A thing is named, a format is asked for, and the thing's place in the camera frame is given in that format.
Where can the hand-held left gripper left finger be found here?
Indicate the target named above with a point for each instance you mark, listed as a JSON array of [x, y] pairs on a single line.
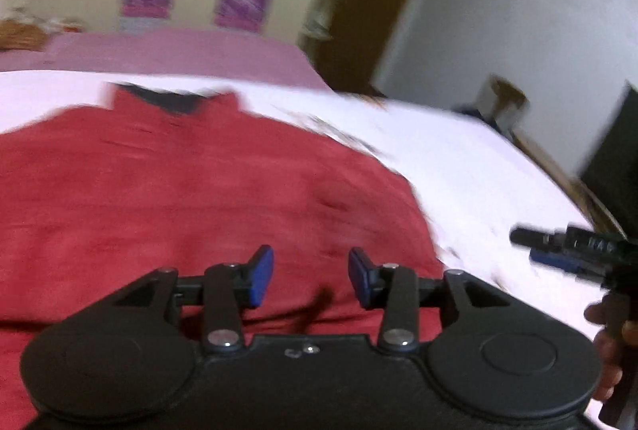
[[264, 271]]

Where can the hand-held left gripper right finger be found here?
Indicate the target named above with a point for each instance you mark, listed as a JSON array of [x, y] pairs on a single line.
[[357, 269]]

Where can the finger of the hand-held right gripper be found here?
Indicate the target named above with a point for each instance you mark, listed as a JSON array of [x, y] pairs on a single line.
[[558, 259], [536, 236]]

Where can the red padded jacket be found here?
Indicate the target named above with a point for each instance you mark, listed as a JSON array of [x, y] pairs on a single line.
[[199, 190]]

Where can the person's right hand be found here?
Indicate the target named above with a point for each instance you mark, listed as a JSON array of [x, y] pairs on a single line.
[[609, 350]]

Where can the wooden desk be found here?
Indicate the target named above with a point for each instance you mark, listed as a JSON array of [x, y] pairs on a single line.
[[573, 180]]

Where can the floral pale pink bedsheet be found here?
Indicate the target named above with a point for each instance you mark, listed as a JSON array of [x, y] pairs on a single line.
[[478, 175]]

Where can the wooden chair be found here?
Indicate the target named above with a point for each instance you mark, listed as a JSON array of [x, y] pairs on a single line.
[[503, 103]]

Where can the pink blanket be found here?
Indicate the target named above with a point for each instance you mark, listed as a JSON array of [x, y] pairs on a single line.
[[189, 53]]

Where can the brown wooden door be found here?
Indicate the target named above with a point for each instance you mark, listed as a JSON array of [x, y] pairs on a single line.
[[374, 11]]

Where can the orange patterned pillow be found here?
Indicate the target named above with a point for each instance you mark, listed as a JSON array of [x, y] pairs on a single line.
[[25, 33]]

